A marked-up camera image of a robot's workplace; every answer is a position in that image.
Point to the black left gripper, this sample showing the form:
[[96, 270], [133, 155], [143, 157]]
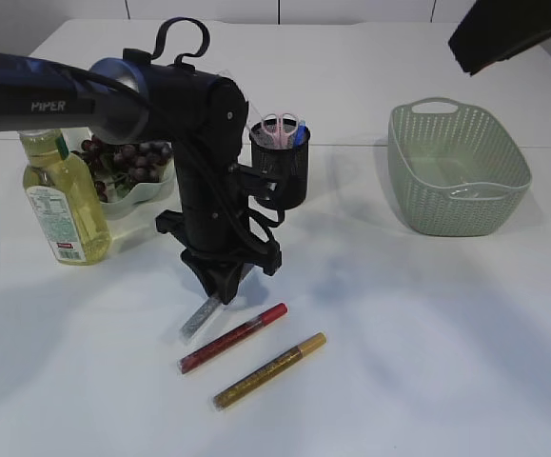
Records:
[[217, 225]]

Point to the silver glitter pen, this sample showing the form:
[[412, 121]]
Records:
[[199, 317]]

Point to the red glitter pen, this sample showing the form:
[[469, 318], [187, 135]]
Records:
[[233, 337]]

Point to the gold glitter pen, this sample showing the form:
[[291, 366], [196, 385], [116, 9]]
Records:
[[268, 371]]

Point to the purple artificial grape bunch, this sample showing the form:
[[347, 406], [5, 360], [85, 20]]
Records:
[[117, 170]]

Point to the blue scissors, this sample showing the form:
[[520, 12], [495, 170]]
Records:
[[300, 134]]

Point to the pink scissors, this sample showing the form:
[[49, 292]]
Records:
[[281, 128]]

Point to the clear plastic ruler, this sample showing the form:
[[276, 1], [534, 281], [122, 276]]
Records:
[[253, 116]]

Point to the yellow tea drink bottle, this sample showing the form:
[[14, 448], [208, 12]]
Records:
[[64, 200]]

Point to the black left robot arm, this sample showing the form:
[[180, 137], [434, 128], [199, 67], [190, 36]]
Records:
[[203, 116]]

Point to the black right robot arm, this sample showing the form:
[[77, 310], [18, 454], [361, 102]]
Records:
[[497, 30]]

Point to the green wavy plastic plate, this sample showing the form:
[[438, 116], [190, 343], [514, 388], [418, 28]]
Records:
[[140, 195]]

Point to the black mesh pen holder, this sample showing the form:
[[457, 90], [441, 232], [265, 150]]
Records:
[[290, 165]]

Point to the green woven plastic basket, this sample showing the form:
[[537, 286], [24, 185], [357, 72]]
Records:
[[429, 153]]

